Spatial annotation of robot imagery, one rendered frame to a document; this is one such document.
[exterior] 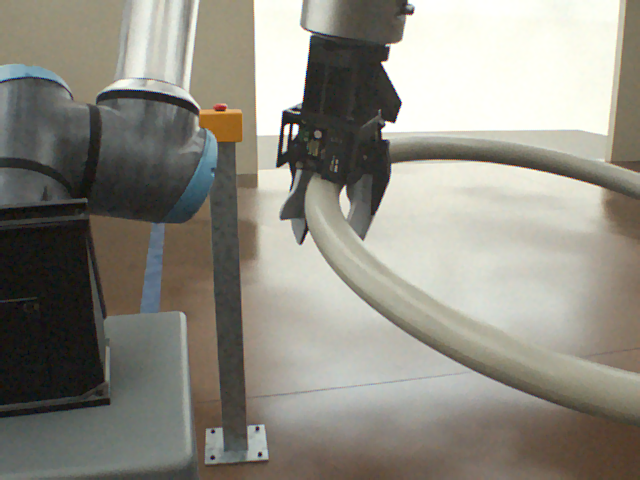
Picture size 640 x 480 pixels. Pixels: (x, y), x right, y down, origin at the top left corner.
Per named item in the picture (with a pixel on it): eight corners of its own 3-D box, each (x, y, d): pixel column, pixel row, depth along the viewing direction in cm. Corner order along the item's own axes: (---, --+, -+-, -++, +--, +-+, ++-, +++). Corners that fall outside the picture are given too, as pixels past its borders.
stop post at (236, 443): (264, 427, 215) (254, 105, 184) (268, 461, 196) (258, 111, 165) (206, 431, 212) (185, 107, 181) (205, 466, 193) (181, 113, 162)
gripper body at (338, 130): (271, 174, 56) (286, 36, 51) (308, 150, 63) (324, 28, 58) (352, 195, 54) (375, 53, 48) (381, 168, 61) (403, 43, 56)
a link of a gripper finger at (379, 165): (340, 213, 61) (336, 125, 58) (346, 208, 63) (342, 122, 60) (387, 217, 60) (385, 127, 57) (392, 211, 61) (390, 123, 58)
